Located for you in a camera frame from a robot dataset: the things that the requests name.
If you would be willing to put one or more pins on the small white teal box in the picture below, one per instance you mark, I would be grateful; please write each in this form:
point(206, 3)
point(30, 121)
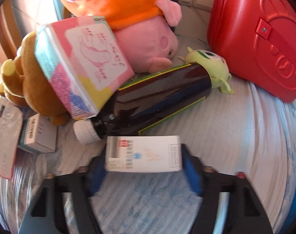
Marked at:
point(38, 135)

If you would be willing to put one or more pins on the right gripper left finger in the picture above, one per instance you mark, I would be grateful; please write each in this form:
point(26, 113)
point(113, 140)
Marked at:
point(46, 214)

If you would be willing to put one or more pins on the black gift box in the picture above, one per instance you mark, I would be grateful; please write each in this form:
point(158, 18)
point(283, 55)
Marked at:
point(61, 11)

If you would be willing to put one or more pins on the pink pig plush orange dress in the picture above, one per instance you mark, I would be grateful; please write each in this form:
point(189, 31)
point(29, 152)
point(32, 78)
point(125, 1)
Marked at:
point(143, 28)

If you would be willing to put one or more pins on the brown bear plush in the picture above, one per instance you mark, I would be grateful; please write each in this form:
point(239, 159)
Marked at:
point(25, 85)

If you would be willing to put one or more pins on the light blue bed sheet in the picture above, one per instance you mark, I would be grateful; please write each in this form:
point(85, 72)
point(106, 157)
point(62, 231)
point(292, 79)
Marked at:
point(250, 131)

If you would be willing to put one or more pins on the pink sanitary pad pack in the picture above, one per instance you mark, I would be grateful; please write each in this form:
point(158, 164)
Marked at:
point(83, 63)

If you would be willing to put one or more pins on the green one-eyed monster plush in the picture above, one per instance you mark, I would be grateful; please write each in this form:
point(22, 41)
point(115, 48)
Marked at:
point(215, 66)

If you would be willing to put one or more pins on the pale pink flat package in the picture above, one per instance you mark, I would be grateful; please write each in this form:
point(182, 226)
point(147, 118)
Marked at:
point(11, 120)

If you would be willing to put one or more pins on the white medicine box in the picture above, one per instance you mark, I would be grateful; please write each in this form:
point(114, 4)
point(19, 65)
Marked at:
point(143, 154)

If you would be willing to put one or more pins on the brown medicine bottle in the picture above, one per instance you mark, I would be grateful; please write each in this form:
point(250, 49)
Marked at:
point(146, 102)

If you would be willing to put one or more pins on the red mini suitcase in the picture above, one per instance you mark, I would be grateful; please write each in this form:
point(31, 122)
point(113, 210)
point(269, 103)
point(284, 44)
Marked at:
point(257, 38)

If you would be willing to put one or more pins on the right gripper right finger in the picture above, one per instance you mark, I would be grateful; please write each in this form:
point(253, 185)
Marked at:
point(229, 202)

